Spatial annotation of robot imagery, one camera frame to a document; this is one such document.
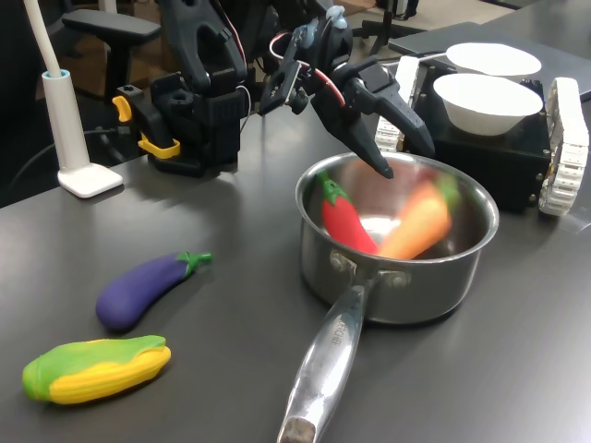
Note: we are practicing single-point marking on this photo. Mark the orange toy carrot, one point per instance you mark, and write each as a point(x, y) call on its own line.
point(415, 226)

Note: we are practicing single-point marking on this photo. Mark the yellow green toy corn cob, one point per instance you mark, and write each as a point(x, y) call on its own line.
point(92, 369)

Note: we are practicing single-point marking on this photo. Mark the pale grey putty lump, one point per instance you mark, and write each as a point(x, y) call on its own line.
point(334, 18)

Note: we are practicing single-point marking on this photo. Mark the black office chair star base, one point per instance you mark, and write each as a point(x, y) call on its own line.
point(385, 27)

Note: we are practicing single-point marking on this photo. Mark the red toy chilli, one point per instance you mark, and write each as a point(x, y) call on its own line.
point(344, 221)

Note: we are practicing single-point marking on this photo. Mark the white bowl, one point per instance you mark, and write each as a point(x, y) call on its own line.
point(485, 111)
point(494, 57)

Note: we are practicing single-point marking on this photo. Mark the black tracked vehicle, white tracks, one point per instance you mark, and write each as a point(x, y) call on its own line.
point(480, 157)

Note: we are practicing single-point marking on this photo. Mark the black clip with yellow lever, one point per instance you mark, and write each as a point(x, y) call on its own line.
point(148, 124)

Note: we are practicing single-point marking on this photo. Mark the black office chair with armrest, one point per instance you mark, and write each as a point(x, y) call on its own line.
point(101, 23)

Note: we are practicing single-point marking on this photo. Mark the purple toy aubergine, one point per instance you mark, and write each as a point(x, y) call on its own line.
point(138, 288)

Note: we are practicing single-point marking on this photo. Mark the black gripper camera board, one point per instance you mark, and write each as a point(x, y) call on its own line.
point(277, 90)

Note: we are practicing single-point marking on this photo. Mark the white post with flat foot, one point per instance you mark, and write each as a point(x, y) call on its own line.
point(69, 120)

